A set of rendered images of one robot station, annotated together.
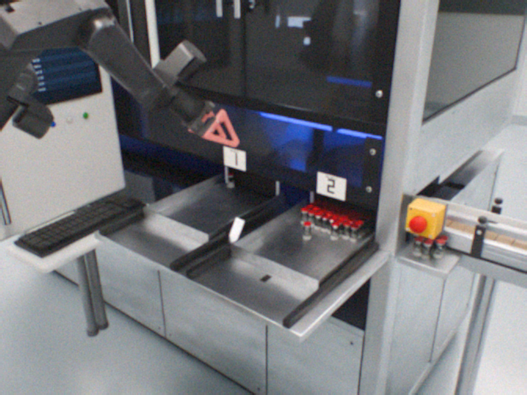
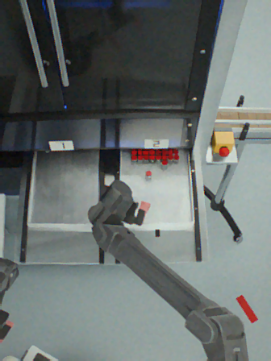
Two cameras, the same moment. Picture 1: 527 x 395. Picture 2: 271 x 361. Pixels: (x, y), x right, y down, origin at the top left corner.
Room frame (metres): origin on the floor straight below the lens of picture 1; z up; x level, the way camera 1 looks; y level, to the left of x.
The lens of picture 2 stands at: (0.60, 0.41, 2.39)
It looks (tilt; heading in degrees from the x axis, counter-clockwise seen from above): 63 degrees down; 319
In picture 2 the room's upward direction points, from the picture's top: 1 degrees clockwise
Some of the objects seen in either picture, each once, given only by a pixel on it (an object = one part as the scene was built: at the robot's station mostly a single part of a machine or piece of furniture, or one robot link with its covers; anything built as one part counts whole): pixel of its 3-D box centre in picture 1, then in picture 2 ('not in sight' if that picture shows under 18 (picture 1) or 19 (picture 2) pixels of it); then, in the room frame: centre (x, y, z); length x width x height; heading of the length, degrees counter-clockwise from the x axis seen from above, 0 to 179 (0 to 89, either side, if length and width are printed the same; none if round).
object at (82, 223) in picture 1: (85, 221); not in sight; (1.40, 0.56, 0.82); 0.40 x 0.14 x 0.02; 145
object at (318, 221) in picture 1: (328, 224); (155, 160); (1.20, -0.19, 0.91); 0.18 x 0.02 x 0.05; 51
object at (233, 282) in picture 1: (244, 239); (110, 203); (1.19, 0.04, 0.87); 0.70 x 0.48 x 0.02; 51
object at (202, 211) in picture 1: (216, 204); (64, 183); (1.35, 0.13, 0.90); 0.34 x 0.26 x 0.04; 141
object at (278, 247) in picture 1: (310, 239); (156, 181); (1.14, -0.13, 0.90); 0.34 x 0.26 x 0.04; 141
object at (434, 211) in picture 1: (426, 217); (223, 140); (1.07, -0.40, 1.00); 0.08 x 0.07 x 0.07; 141
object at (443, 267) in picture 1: (431, 255); (219, 148); (1.09, -0.44, 0.87); 0.14 x 0.13 x 0.02; 141
